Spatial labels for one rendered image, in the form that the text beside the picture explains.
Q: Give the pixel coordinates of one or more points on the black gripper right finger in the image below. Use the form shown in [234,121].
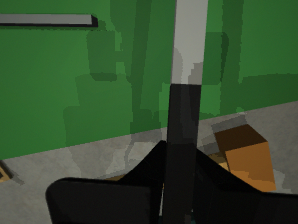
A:
[219,197]

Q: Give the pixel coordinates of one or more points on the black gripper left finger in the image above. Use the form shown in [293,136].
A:
[133,199]

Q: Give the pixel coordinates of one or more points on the grey golf putter with red face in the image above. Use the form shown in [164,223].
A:
[184,106]

